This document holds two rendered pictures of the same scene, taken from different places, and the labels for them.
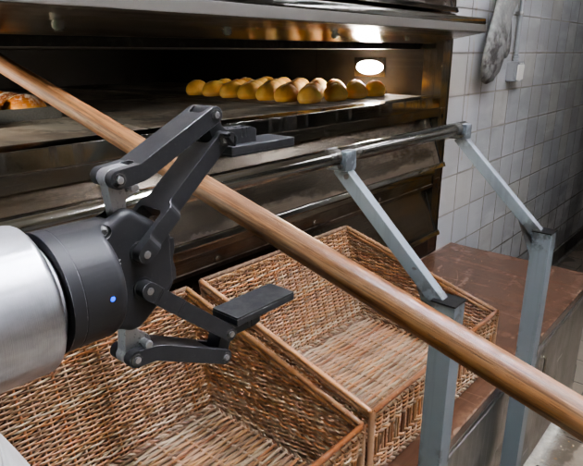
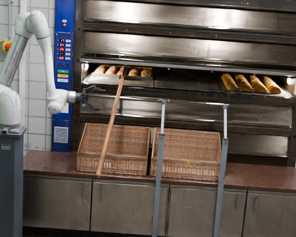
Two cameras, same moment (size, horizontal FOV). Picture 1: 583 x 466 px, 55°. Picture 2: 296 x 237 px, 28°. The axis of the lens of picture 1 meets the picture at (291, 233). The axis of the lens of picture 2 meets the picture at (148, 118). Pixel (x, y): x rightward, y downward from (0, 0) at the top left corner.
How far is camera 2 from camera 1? 408 cm
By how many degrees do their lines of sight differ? 48
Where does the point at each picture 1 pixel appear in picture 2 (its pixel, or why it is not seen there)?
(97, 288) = (77, 97)
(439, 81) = not seen: outside the picture
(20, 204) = not seen: hidden behind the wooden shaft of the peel
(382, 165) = (248, 117)
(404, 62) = (293, 82)
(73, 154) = (128, 89)
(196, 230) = (156, 114)
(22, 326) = (71, 97)
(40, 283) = (73, 95)
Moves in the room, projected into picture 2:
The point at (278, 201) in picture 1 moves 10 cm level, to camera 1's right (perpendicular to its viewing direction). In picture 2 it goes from (188, 115) to (196, 118)
